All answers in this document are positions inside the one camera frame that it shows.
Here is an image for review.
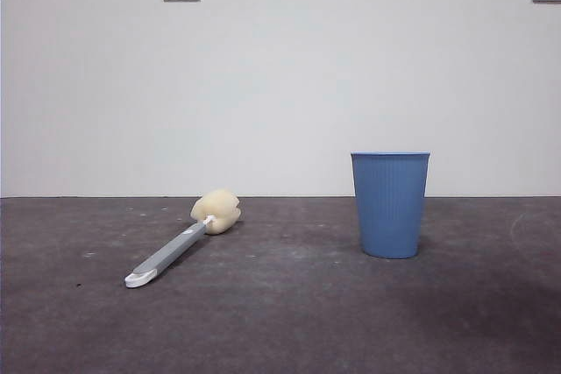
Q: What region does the sponge cup brush grey handle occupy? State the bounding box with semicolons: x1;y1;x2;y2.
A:
124;188;242;291

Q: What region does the blue ribbed plastic cup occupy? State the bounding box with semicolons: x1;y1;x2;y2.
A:
350;151;432;260

